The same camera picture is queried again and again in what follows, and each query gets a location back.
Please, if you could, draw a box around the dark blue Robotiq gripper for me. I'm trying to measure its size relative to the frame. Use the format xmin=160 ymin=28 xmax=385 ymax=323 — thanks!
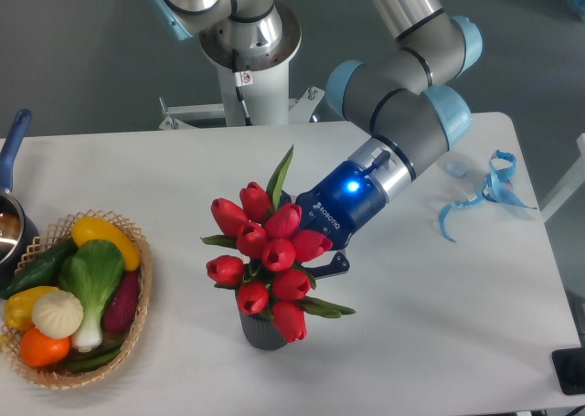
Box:
xmin=279 ymin=160 xmax=387 ymax=280

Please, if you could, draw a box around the red tulip bouquet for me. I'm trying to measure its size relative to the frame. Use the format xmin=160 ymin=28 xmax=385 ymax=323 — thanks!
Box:
xmin=203 ymin=150 xmax=355 ymax=344

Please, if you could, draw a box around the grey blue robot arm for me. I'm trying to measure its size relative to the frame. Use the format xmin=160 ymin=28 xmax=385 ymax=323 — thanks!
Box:
xmin=151 ymin=0 xmax=483 ymax=278

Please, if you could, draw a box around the dark grey ribbed vase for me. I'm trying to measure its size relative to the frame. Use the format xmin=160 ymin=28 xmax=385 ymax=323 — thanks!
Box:
xmin=239 ymin=311 xmax=288 ymax=351

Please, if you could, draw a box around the small clear blue cap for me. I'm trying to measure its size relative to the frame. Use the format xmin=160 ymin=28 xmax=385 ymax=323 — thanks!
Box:
xmin=443 ymin=161 xmax=468 ymax=178

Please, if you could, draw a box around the blue ribbon strip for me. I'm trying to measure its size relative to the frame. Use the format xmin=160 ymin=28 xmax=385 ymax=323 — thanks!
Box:
xmin=438 ymin=150 xmax=537 ymax=243

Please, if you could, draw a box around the purple sweet potato toy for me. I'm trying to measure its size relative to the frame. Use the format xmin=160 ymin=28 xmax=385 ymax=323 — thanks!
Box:
xmin=102 ymin=272 xmax=140 ymax=334

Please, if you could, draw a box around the yellow squash toy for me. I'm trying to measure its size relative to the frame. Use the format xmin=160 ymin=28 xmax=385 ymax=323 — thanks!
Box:
xmin=70 ymin=216 xmax=143 ymax=272

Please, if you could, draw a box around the green bok choy toy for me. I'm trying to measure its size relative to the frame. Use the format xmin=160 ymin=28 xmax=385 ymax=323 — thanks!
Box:
xmin=58 ymin=240 xmax=124 ymax=353

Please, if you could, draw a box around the woven bamboo basket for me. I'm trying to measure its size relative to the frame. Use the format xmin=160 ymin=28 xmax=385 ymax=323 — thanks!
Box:
xmin=1 ymin=209 xmax=153 ymax=389

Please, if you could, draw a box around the green bean pod toy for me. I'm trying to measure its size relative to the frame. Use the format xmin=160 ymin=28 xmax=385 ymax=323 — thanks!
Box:
xmin=64 ymin=341 xmax=122 ymax=374

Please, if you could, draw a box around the cream steamed bun toy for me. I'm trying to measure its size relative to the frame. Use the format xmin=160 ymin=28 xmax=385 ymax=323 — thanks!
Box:
xmin=31 ymin=290 xmax=83 ymax=339

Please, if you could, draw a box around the green cucumber toy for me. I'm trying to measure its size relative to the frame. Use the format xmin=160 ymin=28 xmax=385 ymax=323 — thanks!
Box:
xmin=1 ymin=238 xmax=78 ymax=300

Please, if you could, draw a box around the black device at edge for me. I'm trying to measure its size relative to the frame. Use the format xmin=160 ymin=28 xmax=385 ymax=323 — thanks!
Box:
xmin=551 ymin=347 xmax=584 ymax=396

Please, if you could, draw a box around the orange fruit toy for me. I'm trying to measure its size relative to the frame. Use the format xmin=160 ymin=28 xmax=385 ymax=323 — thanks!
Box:
xmin=19 ymin=327 xmax=71 ymax=368

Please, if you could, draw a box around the yellow bell pepper toy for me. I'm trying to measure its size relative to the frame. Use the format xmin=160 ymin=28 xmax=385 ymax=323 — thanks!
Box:
xmin=4 ymin=286 xmax=59 ymax=331

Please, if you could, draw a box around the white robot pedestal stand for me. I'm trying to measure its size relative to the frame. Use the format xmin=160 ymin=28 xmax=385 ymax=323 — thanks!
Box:
xmin=159 ymin=2 xmax=324 ymax=130

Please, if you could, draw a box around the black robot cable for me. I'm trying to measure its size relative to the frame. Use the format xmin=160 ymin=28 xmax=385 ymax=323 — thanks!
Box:
xmin=229 ymin=48 xmax=254 ymax=127

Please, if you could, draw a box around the white frame at right edge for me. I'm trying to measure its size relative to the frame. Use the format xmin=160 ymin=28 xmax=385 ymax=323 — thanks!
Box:
xmin=540 ymin=133 xmax=585 ymax=223

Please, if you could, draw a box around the blue handled saucepan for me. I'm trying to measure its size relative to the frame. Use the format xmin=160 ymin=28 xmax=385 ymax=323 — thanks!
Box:
xmin=1 ymin=109 xmax=38 ymax=289

